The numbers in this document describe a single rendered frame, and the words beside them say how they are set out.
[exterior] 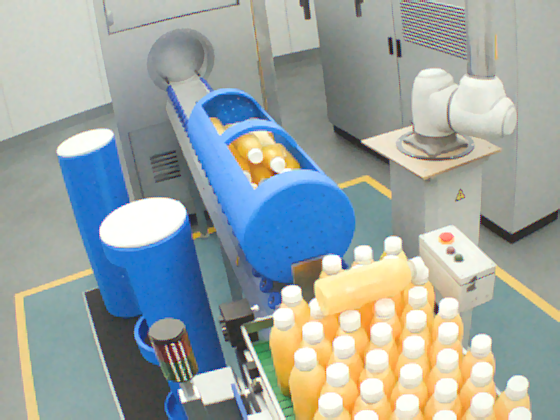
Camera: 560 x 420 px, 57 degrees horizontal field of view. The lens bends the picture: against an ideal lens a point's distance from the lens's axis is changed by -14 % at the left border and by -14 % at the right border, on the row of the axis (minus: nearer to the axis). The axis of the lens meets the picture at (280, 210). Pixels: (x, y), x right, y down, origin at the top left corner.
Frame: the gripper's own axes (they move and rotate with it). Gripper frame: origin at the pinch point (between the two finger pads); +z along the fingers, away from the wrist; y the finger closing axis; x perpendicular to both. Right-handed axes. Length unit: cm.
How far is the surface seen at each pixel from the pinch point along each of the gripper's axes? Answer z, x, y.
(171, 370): 50, -80, -8
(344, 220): 50, -14, 2
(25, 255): 138, 96, -264
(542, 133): 74, 169, 66
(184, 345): 45, -78, -6
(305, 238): 53, -20, -6
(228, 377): 78, -47, -19
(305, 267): 58, -25, -5
